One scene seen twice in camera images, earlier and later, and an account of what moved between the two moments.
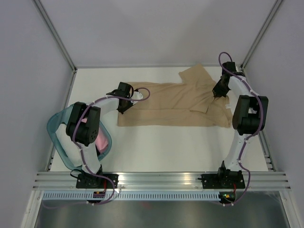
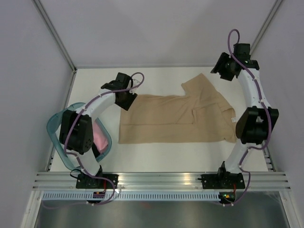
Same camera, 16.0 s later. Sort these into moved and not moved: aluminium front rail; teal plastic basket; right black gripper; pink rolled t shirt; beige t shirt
Moved: beige t shirt; right black gripper
Not moved: pink rolled t shirt; teal plastic basket; aluminium front rail
